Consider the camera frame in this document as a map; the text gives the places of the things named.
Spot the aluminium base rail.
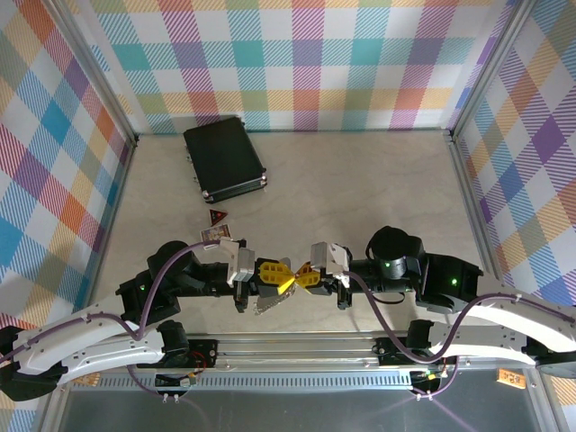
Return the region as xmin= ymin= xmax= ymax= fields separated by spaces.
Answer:
xmin=186 ymin=331 xmax=542 ymax=374

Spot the silver key bunch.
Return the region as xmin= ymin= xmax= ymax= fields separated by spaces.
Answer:
xmin=253 ymin=287 xmax=296 ymax=318

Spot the small picture card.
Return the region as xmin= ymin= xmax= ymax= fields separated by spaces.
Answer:
xmin=199 ymin=226 xmax=231 ymax=245

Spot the black hard case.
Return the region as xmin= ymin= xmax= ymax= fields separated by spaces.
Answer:
xmin=183 ymin=115 xmax=270 ymax=203

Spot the aluminium side rail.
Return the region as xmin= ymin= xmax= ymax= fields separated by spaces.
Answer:
xmin=443 ymin=128 xmax=541 ymax=337
xmin=83 ymin=134 xmax=140 ymax=316

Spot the small wired connector board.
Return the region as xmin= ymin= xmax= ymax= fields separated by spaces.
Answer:
xmin=155 ymin=371 xmax=202 ymax=390
xmin=412 ymin=366 xmax=446 ymax=384

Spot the thin black cable loop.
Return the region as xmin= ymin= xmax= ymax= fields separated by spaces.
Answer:
xmin=358 ymin=289 xmax=410 ymax=306

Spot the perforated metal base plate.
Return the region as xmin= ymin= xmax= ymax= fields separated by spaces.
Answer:
xmin=42 ymin=368 xmax=555 ymax=432

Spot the orange paper tag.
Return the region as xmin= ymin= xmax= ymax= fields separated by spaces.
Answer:
xmin=497 ymin=368 xmax=527 ymax=387

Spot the aluminium corner post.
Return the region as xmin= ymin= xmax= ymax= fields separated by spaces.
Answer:
xmin=51 ymin=0 xmax=140 ymax=145
xmin=447 ymin=0 xmax=536 ymax=140

